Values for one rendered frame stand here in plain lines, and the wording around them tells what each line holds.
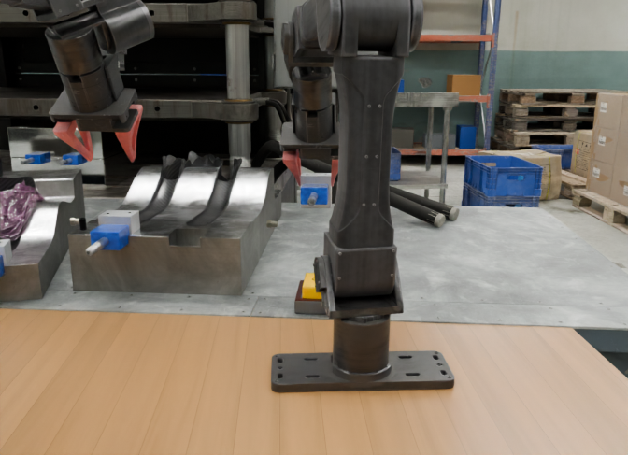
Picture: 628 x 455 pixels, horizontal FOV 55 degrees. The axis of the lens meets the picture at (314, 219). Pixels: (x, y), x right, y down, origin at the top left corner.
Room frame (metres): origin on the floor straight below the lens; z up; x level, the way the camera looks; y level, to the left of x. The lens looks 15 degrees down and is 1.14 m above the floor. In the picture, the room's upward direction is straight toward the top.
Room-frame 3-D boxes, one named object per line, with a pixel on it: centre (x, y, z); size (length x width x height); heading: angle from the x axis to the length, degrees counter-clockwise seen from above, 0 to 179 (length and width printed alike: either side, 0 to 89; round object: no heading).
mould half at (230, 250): (1.10, 0.22, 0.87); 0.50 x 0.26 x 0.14; 176
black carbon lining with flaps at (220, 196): (1.08, 0.23, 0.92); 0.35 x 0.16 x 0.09; 176
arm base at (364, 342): (0.61, -0.05, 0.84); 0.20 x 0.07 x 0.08; 93
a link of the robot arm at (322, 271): (0.62, -0.05, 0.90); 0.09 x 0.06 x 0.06; 101
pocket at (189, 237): (0.87, 0.19, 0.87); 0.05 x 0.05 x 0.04; 86
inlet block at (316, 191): (0.93, 0.00, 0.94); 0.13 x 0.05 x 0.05; 176
